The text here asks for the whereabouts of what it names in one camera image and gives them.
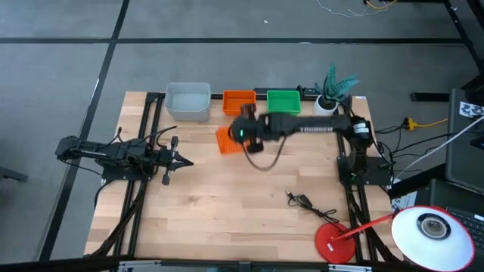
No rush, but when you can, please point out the white marker card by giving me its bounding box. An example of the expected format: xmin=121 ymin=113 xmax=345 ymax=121
xmin=458 ymin=100 xmax=484 ymax=119

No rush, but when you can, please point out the white cable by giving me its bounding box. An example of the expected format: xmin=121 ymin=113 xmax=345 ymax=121
xmin=392 ymin=114 xmax=484 ymax=179

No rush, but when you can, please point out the orange plastic basket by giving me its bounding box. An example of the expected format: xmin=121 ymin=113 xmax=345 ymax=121
xmin=222 ymin=89 xmax=258 ymax=116
xmin=215 ymin=125 xmax=249 ymax=156

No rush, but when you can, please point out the black adapter cable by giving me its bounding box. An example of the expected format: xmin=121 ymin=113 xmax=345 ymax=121
xmin=284 ymin=190 xmax=342 ymax=227

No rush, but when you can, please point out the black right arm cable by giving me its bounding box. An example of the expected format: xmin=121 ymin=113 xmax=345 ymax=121
xmin=243 ymin=134 xmax=289 ymax=172

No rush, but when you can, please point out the black laptop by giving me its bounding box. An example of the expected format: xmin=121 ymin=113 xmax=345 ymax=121
xmin=425 ymin=178 xmax=484 ymax=262

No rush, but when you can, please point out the black aluminium frame rail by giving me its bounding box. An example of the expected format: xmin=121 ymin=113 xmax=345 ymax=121
xmin=334 ymin=94 xmax=402 ymax=263
xmin=89 ymin=91 xmax=166 ymax=262

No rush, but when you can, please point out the dark grey equipment case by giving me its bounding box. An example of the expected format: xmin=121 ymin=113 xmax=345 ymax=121
xmin=445 ymin=87 xmax=484 ymax=196

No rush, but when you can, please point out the green potted plant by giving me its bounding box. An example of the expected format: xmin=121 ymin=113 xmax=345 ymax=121
xmin=314 ymin=63 xmax=361 ymax=105

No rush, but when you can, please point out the black stand foot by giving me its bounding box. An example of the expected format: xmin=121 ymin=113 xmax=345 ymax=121
xmin=410 ymin=91 xmax=452 ymax=104

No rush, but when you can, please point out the green plastic basket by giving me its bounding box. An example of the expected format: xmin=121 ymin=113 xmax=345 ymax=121
xmin=265 ymin=89 xmax=303 ymax=116

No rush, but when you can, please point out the yellow power plug cable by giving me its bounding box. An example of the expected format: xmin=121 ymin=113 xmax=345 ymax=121
xmin=402 ymin=116 xmax=450 ymax=132

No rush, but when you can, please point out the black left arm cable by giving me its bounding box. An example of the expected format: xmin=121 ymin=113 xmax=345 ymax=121
xmin=144 ymin=125 xmax=178 ymax=149

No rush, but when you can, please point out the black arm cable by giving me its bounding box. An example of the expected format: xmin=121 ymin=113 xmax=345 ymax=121
xmin=243 ymin=134 xmax=289 ymax=172
xmin=144 ymin=125 xmax=178 ymax=149

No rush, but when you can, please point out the red desk lamp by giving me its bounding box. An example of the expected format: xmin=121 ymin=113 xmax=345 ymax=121
xmin=313 ymin=205 xmax=476 ymax=272

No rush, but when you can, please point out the black bar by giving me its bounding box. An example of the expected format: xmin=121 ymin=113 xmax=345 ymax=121
xmin=210 ymin=86 xmax=323 ymax=101

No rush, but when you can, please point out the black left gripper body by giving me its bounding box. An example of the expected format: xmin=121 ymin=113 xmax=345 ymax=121
xmin=150 ymin=135 xmax=180 ymax=187

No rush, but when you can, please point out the white plant pot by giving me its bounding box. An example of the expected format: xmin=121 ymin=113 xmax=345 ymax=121
xmin=312 ymin=94 xmax=340 ymax=117

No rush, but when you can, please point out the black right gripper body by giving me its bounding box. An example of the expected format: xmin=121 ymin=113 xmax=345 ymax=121
xmin=228 ymin=104 xmax=274 ymax=154

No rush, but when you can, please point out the grey plastic bin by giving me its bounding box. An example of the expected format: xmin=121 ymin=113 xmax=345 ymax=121
xmin=164 ymin=82 xmax=213 ymax=123

